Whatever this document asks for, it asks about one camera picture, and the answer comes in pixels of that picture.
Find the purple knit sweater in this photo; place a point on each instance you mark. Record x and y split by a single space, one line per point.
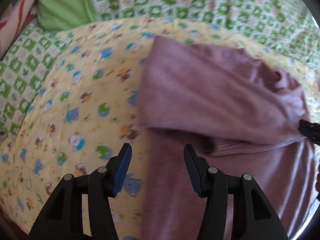
239 114

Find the yellow cartoon print quilt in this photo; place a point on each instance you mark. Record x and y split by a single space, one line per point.
87 110

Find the person's right hand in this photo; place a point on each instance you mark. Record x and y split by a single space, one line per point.
317 186

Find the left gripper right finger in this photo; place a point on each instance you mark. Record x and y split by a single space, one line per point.
253 215

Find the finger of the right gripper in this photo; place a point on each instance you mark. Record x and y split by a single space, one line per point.
310 130

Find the green white checkered quilt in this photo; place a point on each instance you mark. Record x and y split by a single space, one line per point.
284 26

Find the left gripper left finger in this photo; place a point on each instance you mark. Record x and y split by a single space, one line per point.
78 208

